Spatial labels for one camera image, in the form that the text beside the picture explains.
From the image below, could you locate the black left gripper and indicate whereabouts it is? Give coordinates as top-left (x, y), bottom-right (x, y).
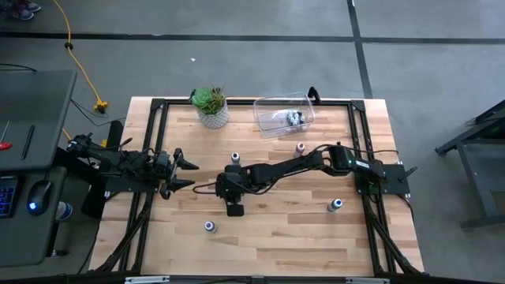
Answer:
top-left (159, 148), bottom-right (200, 200)

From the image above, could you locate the large blue food coloring bottle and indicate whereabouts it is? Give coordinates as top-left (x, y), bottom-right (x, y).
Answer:
top-left (327, 197), bottom-right (344, 214)

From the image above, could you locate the clear plastic bin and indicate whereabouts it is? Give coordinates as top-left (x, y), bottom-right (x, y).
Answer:
top-left (252, 92), bottom-right (316, 140)

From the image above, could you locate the succulent in white patterned pot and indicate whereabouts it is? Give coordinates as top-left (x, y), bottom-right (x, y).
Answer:
top-left (189, 84), bottom-right (230, 130)

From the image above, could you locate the black hook-shaped clamp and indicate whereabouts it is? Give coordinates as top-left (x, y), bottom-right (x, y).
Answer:
top-left (306, 85), bottom-right (322, 105)

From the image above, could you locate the white and blue bottle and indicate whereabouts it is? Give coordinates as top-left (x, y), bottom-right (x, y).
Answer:
top-left (54, 200), bottom-right (74, 222)

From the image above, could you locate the black computer mouse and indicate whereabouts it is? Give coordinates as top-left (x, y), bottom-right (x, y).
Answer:
top-left (26, 180), bottom-right (53, 217)

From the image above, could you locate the black pen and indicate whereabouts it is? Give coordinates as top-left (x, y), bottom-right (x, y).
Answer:
top-left (21, 124), bottom-right (36, 161)

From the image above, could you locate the dark grey desk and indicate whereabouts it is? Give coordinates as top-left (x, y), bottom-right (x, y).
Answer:
top-left (0, 69), bottom-right (79, 269)

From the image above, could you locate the black keyboard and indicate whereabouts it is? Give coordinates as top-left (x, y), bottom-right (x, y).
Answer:
top-left (0, 175), bottom-right (20, 219)

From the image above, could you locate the black metal table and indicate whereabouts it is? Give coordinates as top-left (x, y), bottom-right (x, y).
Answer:
top-left (435, 99), bottom-right (505, 230)

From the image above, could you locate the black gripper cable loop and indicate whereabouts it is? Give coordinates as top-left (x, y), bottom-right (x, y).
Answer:
top-left (192, 181), bottom-right (222, 196)

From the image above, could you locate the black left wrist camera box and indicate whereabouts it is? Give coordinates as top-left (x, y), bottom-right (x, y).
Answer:
top-left (151, 151), bottom-right (171, 174)

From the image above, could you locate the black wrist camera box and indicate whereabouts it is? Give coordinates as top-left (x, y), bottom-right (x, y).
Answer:
top-left (151, 151), bottom-right (171, 174)
top-left (226, 202), bottom-right (245, 218)

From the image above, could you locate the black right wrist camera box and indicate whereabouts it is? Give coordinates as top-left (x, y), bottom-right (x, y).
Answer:
top-left (226, 202), bottom-right (245, 218)

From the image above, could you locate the black aluminium table frame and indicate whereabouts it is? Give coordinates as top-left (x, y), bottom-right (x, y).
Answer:
top-left (89, 87), bottom-right (426, 284)

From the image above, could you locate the yellow extension cord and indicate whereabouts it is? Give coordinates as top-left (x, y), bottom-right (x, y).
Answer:
top-left (52, 0), bottom-right (110, 142)

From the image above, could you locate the silver aluminium bracket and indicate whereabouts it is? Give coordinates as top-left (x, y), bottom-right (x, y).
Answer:
top-left (345, 277), bottom-right (392, 284)
top-left (124, 275), bottom-right (171, 284)

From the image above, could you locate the red-handled screwdriver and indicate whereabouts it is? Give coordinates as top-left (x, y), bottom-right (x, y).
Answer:
top-left (0, 120), bottom-right (13, 151)

